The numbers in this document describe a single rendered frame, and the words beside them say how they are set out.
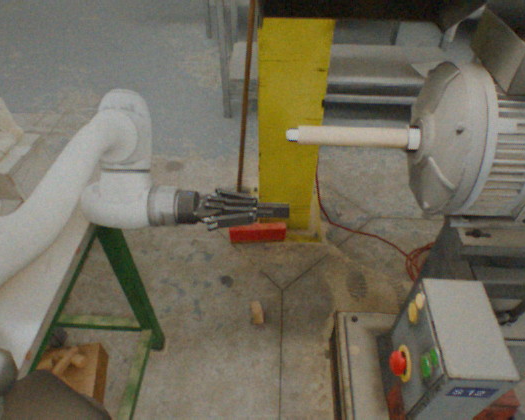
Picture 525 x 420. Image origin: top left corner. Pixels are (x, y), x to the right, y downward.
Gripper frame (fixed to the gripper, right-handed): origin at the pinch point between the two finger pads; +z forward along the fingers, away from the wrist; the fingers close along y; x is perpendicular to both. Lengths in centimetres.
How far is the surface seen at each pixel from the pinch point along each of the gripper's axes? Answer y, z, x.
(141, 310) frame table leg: -21, -48, -65
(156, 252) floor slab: -80, -63, -93
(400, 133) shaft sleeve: 6.7, 20.8, 22.3
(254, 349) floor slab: -30, -7, -100
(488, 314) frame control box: 29.1, 32.7, 4.5
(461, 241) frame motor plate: 14.9, 33.1, 6.3
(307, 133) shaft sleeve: 7.1, 5.4, 22.0
